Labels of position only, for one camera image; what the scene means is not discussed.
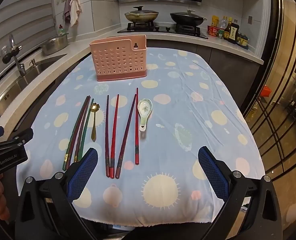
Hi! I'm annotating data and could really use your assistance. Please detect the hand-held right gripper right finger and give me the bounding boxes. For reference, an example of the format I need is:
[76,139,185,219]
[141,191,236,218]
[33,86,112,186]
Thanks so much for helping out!
[197,146,284,240]

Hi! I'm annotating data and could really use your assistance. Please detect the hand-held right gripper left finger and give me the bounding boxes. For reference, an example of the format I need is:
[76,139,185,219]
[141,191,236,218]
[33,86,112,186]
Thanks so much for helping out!
[14,147,99,240]

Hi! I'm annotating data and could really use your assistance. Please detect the bright red chopstick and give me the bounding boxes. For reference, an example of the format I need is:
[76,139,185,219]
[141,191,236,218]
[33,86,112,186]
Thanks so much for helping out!
[135,87,140,165]
[109,94,120,179]

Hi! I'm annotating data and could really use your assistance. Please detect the dark purple and red chopstick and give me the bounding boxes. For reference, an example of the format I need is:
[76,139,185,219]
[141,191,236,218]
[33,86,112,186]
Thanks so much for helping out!
[105,94,111,177]
[115,94,137,179]

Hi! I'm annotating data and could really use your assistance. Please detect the white ceramic soup spoon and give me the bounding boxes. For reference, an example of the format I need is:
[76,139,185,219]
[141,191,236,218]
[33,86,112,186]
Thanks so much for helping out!
[137,98,153,132]

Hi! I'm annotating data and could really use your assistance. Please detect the pink perforated utensil holder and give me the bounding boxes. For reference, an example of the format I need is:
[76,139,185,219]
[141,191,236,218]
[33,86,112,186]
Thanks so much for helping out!
[89,34,147,82]

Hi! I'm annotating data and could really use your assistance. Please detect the gold flower-shaped spoon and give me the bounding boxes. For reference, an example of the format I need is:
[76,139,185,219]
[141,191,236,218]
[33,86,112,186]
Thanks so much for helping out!
[90,103,101,142]

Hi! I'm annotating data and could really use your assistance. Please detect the blue printed tablecloth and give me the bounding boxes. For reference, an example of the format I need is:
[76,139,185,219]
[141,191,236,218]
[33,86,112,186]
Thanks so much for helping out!
[16,47,266,227]

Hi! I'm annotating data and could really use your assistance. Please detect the chrome kitchen faucet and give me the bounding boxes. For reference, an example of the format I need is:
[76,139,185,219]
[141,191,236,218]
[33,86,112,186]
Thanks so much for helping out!
[8,34,27,77]

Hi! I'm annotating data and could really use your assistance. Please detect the stainless steel sink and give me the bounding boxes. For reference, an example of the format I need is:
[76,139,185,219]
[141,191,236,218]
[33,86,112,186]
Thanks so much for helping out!
[0,54,68,127]

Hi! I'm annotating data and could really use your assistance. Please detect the stainless steel basin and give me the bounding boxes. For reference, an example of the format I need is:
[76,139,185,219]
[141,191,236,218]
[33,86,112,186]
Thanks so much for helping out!
[41,33,69,56]

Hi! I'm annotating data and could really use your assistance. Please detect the gold framed glass door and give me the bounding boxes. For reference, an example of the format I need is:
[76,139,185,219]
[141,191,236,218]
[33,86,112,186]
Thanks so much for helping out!
[243,0,296,230]

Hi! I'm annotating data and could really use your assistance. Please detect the white window blinds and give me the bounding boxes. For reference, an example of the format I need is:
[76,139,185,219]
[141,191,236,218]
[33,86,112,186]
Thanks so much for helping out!
[0,0,57,85]

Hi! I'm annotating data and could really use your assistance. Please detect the white kitchen countertop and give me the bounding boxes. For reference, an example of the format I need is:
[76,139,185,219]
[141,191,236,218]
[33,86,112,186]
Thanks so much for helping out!
[0,27,264,120]

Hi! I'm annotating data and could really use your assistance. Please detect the purple hanging towel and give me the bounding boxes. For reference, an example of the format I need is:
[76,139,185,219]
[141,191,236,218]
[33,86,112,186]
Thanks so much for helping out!
[63,0,72,22]

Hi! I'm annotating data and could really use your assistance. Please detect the small dark condiment jars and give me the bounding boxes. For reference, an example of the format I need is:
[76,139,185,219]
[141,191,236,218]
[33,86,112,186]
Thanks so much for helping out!
[237,32,249,47]

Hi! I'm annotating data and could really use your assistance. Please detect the white hanging towel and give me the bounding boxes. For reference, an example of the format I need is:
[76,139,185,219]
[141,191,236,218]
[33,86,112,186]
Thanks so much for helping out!
[69,0,82,27]

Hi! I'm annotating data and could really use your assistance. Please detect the dark soy sauce bottle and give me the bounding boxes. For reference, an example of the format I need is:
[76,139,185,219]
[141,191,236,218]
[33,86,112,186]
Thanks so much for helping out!
[229,22,240,43]

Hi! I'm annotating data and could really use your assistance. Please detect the red seasoning container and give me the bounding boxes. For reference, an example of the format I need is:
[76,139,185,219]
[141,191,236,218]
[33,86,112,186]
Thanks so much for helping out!
[207,25,220,37]

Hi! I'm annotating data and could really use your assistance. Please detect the dark sauce bottle yellow cap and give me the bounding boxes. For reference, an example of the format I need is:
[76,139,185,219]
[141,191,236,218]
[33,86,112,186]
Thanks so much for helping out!
[224,17,232,40]

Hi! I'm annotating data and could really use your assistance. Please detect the black gas stove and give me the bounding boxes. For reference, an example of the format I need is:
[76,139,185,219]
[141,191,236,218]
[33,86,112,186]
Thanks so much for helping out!
[117,21,209,40]

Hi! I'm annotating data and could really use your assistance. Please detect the black wok with lid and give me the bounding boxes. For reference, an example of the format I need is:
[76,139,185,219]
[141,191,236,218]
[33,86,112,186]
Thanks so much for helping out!
[170,9,208,27]

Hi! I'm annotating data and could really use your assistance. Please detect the beige pan with lid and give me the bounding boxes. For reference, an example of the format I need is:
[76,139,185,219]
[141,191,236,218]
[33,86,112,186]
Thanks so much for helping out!
[124,6,160,23]

